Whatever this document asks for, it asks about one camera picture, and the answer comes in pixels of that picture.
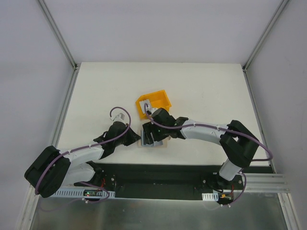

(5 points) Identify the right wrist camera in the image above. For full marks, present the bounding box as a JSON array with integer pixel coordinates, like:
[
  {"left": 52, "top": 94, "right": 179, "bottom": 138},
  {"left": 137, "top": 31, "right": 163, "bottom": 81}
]
[{"left": 146, "top": 108, "right": 158, "bottom": 115}]

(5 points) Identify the aluminium post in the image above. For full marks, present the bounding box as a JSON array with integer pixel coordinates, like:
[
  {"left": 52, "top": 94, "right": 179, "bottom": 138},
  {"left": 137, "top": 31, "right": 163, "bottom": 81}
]
[
  {"left": 36, "top": 0, "right": 78, "bottom": 70},
  {"left": 242, "top": 0, "right": 291, "bottom": 72}
]

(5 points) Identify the left aluminium post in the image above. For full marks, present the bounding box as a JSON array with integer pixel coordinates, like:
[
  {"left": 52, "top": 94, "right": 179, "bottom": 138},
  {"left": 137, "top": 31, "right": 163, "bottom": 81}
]
[{"left": 36, "top": 0, "right": 78, "bottom": 70}]

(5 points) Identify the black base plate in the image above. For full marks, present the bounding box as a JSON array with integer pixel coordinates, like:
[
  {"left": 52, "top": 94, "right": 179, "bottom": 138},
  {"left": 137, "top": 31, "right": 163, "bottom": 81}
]
[{"left": 74, "top": 162, "right": 275, "bottom": 199}]

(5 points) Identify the right aluminium post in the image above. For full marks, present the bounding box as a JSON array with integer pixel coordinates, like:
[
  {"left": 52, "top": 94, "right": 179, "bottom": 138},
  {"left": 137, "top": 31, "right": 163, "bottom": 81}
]
[{"left": 242, "top": 0, "right": 291, "bottom": 72}]

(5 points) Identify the aluminium frame rail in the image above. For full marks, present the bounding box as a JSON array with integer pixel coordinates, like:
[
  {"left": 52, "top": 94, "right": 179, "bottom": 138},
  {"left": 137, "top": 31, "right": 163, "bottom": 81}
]
[{"left": 245, "top": 173, "right": 290, "bottom": 193}]

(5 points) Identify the yellow plastic bin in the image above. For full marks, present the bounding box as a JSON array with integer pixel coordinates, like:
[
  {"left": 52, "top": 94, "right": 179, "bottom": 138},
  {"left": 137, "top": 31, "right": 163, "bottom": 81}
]
[{"left": 135, "top": 90, "right": 172, "bottom": 120}]

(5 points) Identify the white cable duct left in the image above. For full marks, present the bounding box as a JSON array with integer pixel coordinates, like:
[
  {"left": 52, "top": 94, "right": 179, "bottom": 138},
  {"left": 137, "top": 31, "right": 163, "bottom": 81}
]
[{"left": 51, "top": 188, "right": 115, "bottom": 199}]

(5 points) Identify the beige card holder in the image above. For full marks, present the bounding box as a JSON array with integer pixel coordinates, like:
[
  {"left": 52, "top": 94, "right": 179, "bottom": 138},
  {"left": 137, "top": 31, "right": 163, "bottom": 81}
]
[{"left": 138, "top": 129, "right": 170, "bottom": 148}]

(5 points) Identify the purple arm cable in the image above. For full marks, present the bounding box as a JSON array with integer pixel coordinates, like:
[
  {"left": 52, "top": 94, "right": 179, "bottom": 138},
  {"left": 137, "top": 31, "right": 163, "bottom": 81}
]
[
  {"left": 143, "top": 103, "right": 274, "bottom": 211},
  {"left": 35, "top": 106, "right": 132, "bottom": 213}
]

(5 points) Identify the white cable duct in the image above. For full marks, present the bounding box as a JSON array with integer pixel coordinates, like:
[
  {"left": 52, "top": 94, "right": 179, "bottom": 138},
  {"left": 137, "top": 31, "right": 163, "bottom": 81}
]
[
  {"left": 51, "top": 188, "right": 115, "bottom": 199},
  {"left": 201, "top": 192, "right": 219, "bottom": 202}
]

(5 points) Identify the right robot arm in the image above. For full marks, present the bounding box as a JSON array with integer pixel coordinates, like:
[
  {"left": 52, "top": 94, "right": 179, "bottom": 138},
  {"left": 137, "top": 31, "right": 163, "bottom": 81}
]
[{"left": 141, "top": 108, "right": 259, "bottom": 189}]

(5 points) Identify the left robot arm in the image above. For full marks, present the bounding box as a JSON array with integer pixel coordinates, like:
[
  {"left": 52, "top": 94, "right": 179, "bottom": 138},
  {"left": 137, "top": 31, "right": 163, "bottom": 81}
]
[{"left": 24, "top": 121, "right": 141, "bottom": 198}]

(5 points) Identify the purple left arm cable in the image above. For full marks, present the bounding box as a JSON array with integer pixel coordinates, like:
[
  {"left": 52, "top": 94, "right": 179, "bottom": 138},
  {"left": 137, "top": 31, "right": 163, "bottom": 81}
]
[{"left": 35, "top": 106, "right": 132, "bottom": 213}]

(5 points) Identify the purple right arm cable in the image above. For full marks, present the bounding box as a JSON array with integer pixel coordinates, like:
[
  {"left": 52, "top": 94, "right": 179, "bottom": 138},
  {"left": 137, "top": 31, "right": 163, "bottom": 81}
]
[{"left": 143, "top": 103, "right": 274, "bottom": 211}]

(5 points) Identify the white cable duct right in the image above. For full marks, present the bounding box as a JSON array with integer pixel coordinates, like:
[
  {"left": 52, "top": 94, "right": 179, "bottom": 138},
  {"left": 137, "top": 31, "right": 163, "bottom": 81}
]
[{"left": 201, "top": 192, "right": 219, "bottom": 202}]

